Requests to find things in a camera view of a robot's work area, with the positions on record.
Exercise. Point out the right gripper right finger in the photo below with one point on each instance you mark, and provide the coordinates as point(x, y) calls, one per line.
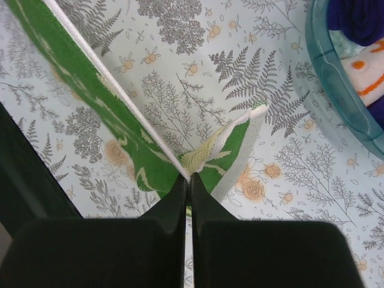
point(229, 252)

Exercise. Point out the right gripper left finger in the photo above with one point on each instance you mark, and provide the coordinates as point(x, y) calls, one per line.
point(147, 251)

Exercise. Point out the green patterned towel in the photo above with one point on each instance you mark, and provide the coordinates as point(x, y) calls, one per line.
point(219, 160)

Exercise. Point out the teal plastic basket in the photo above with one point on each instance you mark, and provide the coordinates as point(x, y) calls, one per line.
point(336, 83)

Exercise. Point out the floral table mat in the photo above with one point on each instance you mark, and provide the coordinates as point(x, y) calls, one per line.
point(191, 67)

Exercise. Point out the left purple rolled towel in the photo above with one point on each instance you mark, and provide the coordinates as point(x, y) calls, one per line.
point(377, 111)

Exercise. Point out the purple rolled towel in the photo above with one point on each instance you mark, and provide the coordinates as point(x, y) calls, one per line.
point(361, 21)
point(377, 111)

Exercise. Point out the peach orange rolled towel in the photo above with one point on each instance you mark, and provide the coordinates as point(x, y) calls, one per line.
point(365, 71)

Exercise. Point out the light blue towel in basket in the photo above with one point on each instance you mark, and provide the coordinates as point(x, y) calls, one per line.
point(343, 46)

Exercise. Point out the right purple rolled towel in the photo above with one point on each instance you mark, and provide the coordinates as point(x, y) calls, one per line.
point(361, 21)

